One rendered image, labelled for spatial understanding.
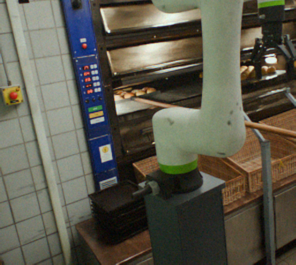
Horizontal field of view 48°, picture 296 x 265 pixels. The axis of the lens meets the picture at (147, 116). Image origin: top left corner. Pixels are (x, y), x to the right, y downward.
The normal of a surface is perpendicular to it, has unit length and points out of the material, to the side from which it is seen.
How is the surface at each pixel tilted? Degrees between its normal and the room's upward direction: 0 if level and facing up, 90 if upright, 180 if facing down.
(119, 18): 70
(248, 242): 90
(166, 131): 87
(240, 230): 90
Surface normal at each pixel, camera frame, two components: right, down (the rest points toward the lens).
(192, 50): 0.41, -0.18
